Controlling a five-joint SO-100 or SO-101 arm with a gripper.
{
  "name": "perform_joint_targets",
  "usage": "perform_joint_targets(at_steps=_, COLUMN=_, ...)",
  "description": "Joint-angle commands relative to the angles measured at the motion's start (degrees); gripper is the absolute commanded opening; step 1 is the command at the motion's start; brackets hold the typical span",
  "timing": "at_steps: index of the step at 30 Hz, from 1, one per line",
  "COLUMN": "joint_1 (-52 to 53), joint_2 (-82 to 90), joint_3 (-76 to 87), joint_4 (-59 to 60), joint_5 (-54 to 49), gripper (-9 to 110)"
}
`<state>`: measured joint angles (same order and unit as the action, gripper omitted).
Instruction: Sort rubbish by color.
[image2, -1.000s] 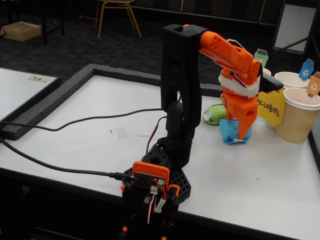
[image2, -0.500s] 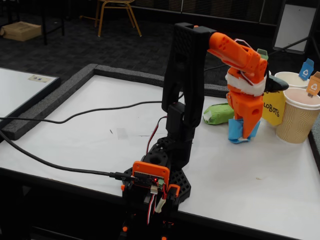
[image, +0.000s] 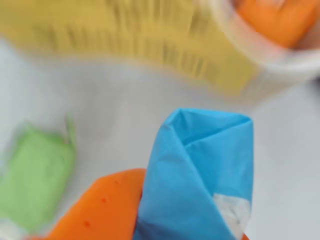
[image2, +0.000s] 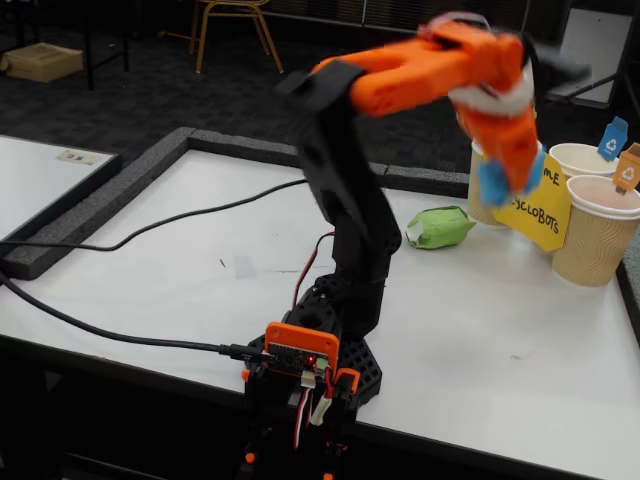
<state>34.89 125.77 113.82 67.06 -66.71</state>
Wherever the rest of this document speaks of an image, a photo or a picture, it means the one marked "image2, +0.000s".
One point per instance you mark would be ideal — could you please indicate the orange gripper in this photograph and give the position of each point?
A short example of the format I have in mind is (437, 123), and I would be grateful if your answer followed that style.
(505, 150)

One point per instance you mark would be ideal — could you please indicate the blue paper-wrapped rubbish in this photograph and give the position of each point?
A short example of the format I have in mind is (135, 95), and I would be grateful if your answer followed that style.
(492, 185)

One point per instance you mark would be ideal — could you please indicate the green paper-wrapped rubbish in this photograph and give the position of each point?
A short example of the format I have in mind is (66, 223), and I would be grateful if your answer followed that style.
(437, 227)

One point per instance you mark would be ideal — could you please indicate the black robot base clamp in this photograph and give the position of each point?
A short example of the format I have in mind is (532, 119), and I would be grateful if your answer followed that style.
(360, 365)

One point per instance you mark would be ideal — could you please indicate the orange and black robot arm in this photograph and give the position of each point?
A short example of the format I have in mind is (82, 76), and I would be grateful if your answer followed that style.
(360, 225)

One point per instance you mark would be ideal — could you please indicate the paper cup with blue tag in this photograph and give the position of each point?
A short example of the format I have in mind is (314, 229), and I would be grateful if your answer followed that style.
(575, 157)

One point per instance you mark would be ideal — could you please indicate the yellow welcome paper sign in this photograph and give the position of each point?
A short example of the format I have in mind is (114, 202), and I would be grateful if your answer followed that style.
(540, 225)

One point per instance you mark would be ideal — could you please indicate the paper cup with green tag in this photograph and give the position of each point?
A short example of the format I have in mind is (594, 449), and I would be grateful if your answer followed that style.
(477, 210)

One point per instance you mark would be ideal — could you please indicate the blue recycle bin tag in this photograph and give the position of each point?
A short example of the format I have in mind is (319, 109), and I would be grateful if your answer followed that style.
(612, 142)

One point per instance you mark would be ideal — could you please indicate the paper cup with orange tag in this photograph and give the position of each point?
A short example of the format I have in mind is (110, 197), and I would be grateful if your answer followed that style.
(590, 245)

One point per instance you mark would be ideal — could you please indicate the black webcam on gripper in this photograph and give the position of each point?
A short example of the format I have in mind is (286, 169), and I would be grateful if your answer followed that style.
(555, 67)

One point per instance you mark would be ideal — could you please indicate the orange recycle bin tag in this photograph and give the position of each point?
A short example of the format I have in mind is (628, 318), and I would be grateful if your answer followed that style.
(629, 172)

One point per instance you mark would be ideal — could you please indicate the grey foam border strip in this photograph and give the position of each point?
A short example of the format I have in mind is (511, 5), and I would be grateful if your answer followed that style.
(240, 142)
(75, 215)
(630, 290)

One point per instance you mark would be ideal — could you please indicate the orange-framed controller board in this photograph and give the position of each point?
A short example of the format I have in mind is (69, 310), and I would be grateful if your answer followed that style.
(300, 345)

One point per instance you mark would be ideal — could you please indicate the small paper label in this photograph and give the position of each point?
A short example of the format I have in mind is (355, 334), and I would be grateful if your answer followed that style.
(77, 157)

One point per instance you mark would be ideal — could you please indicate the black-framed whiteboard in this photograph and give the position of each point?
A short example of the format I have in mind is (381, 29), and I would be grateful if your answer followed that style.
(40, 185)

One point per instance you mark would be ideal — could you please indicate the cardboard box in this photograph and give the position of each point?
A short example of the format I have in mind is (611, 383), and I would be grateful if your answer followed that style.
(45, 62)

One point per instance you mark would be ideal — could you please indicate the white panel with black frame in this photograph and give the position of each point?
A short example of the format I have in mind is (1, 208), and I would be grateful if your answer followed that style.
(600, 45)

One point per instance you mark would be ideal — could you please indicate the black table frame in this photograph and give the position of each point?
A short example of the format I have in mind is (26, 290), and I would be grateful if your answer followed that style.
(90, 65)

